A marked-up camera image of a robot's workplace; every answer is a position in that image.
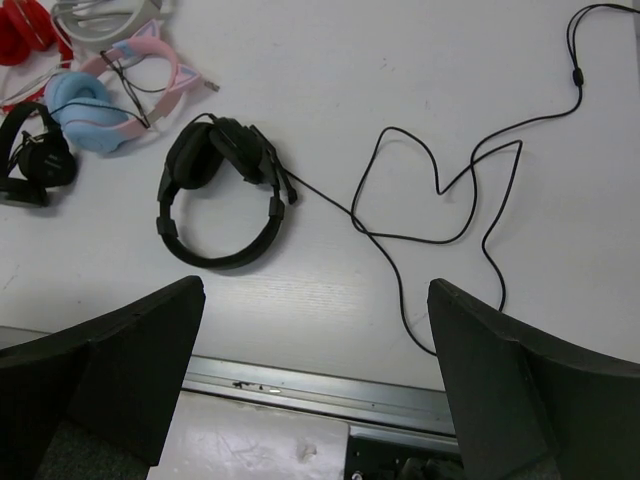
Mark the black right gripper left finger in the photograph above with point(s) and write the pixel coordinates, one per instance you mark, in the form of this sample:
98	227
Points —
96	400

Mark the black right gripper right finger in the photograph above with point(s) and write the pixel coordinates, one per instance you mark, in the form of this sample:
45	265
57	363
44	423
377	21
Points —
528	405

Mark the black headset with microphone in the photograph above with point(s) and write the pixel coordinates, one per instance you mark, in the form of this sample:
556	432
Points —
191	163

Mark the small black headphones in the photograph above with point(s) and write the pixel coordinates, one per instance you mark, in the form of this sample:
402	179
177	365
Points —
30	165

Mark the pink blue cat-ear headphones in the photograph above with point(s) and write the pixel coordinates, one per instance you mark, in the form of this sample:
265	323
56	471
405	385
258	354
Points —
81	104

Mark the grey white headphones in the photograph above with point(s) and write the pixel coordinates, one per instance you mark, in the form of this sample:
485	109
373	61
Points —
96	25

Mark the red headphones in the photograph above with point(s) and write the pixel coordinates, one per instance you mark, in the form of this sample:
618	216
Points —
26	27

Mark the aluminium table edge rail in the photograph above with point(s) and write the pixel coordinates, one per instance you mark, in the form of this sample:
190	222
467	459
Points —
397	407

